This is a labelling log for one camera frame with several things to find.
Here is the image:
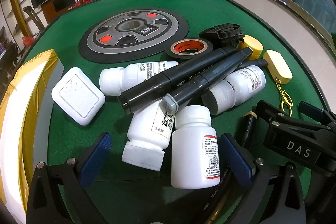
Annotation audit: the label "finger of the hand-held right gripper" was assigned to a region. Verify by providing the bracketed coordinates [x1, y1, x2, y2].
[299, 101, 334, 125]
[256, 100, 328, 132]

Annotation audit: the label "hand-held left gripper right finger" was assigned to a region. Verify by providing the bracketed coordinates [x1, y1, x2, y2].
[220, 133, 306, 224]

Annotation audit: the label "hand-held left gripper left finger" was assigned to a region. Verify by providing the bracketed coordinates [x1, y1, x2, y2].
[26, 132, 113, 224]

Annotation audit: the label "black marker beige end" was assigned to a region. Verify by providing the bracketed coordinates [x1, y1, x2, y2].
[207, 111, 257, 224]

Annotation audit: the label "white bottle translucent cap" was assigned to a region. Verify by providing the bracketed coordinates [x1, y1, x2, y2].
[202, 65, 266, 116]

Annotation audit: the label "white bottle red-edged label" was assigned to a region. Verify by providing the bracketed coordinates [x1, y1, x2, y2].
[171, 105, 221, 189]

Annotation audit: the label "black marker purple caps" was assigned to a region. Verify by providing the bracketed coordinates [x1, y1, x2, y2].
[236, 59, 269, 71]

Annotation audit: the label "white cloth yellow border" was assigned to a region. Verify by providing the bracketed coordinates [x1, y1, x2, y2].
[0, 49, 65, 216]

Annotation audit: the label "thick black marker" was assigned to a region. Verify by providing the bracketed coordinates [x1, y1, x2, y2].
[117, 46, 237, 115]

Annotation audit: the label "white bottle with code label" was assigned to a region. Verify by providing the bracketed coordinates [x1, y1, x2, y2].
[121, 98, 177, 171]

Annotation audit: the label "white rounded square case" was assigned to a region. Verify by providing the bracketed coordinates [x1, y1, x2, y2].
[51, 67, 106, 126]

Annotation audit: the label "yellow round cap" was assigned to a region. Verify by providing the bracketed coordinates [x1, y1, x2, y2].
[239, 35, 264, 61]

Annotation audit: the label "black marker grey cap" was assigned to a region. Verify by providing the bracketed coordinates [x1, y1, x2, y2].
[161, 47, 253, 116]

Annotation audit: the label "white pill bottle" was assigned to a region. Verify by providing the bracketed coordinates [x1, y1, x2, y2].
[99, 61, 179, 96]

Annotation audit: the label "black plastic part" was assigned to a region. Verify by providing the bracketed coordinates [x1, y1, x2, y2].
[199, 23, 245, 46]

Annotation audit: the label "black tape roll red core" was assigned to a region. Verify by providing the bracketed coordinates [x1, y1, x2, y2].
[166, 37, 214, 61]

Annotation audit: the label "red plastic bag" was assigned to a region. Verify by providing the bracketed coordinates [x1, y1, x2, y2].
[22, 35, 35, 49]

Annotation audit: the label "round grey table panel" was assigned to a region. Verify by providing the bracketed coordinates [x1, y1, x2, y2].
[79, 9, 190, 65]

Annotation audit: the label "brown television cabinet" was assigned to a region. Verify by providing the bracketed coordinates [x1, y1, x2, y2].
[41, 0, 93, 24]

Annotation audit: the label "yellow case with gold keychain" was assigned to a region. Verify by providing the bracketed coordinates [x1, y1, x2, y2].
[263, 49, 294, 117]

